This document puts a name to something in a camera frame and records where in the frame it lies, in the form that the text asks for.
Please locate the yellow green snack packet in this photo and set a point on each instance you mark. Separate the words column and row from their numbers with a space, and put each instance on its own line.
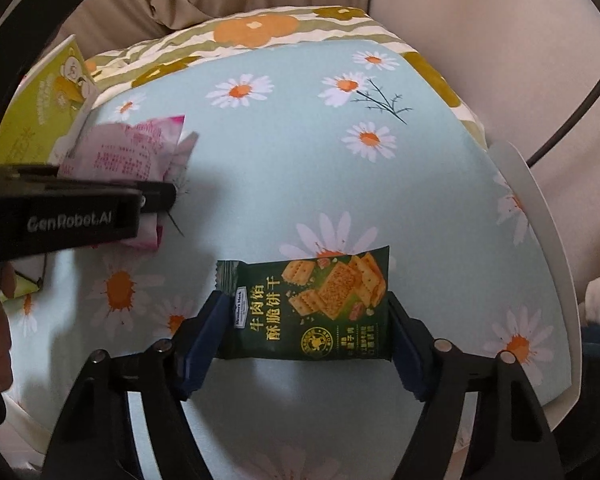
column 22, row 287

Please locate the light blue daisy cloth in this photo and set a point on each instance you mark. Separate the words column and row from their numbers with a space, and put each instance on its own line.
column 280, row 160

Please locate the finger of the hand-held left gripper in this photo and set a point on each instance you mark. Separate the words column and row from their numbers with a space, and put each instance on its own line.
column 157, row 197

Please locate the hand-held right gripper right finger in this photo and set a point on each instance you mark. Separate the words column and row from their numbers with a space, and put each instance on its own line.
column 405, row 355

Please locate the green cardboard box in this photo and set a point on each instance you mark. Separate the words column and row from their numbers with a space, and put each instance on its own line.
column 40, row 110

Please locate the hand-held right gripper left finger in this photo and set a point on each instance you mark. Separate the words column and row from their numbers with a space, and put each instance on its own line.
column 202, row 345

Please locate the pink snack packet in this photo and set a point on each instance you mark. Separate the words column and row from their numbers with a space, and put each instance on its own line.
column 125, row 150

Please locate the green cracker packet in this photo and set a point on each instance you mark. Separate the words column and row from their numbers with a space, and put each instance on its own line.
column 305, row 310

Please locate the green striped floral blanket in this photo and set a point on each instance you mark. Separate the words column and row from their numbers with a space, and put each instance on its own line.
column 260, row 27

